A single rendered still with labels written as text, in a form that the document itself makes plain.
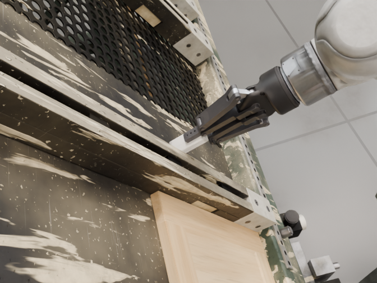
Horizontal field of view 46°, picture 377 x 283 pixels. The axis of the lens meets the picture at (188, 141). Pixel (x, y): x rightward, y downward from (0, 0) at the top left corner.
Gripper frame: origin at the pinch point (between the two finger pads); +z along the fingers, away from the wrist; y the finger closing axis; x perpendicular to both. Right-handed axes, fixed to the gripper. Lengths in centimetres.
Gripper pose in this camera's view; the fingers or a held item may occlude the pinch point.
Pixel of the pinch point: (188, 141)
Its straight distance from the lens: 78.9
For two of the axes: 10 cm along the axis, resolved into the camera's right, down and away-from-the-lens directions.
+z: -8.1, 4.5, 3.7
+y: -5.4, -3.3, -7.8
